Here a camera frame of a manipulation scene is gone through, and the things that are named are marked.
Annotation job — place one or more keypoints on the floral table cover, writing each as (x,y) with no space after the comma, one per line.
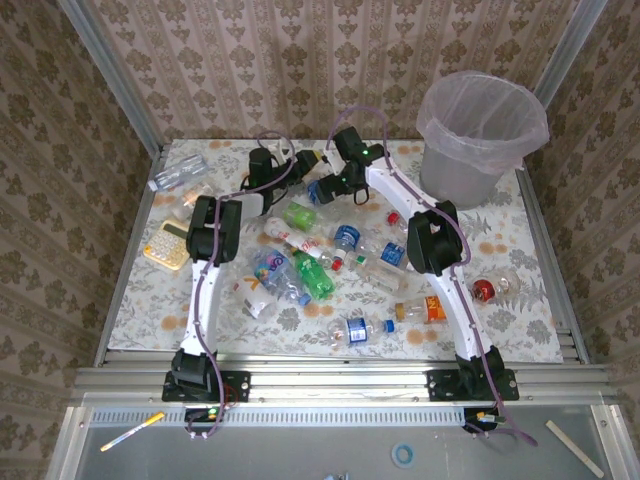
(280,340)

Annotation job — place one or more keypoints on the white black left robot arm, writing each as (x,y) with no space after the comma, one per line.
(202,310)

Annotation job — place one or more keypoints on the clear crushed plastic bottle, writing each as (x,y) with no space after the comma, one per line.
(180,171)

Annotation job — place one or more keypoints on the grey metal shelf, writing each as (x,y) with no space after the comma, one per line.
(300,450)

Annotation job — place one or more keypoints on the clear bottle green cap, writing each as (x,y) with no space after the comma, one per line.
(380,275)

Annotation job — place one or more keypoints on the light green label bottle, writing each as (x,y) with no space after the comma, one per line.
(300,216)

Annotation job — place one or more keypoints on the blue tape roll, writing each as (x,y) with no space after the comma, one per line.
(394,455)

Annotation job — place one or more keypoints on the clear pink bin liner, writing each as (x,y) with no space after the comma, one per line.
(480,110)

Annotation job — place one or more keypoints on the white red-lettered label bottle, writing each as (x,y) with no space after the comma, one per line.
(300,241)

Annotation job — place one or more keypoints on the white orange label bottle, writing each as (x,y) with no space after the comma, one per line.
(252,295)

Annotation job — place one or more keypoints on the small black connector board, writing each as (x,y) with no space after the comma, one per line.
(470,422)
(200,415)

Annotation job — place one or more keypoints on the small blue cap bottle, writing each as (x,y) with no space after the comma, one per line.
(356,330)

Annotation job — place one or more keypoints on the blue white label bottle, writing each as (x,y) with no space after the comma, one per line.
(393,253)

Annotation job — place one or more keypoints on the small brown label bottle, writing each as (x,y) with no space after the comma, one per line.
(191,199)

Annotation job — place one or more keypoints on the aluminium frame post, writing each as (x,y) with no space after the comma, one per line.
(114,75)
(575,35)

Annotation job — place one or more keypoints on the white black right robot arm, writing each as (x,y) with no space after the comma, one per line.
(465,320)

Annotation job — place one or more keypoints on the blue label clear bottle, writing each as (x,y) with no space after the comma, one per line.
(347,235)

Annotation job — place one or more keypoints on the yellow calculator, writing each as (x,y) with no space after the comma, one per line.
(167,247)

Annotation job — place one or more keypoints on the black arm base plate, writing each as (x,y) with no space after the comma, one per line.
(440,387)
(240,382)

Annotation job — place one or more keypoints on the red label round bottle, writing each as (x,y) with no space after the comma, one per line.
(482,291)

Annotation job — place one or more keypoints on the grey plastic bin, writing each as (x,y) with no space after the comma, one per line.
(440,165)

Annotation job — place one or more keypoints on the green plastic bottle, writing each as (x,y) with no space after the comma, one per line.
(315,277)

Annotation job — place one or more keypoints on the flat wooden stick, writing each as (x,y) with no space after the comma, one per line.
(575,448)

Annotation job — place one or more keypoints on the colourful label large bottle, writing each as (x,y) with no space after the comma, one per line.
(272,267)

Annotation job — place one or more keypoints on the aluminium front rail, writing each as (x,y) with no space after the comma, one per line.
(340,380)

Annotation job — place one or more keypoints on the yellow white pen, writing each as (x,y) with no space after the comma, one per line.
(132,431)

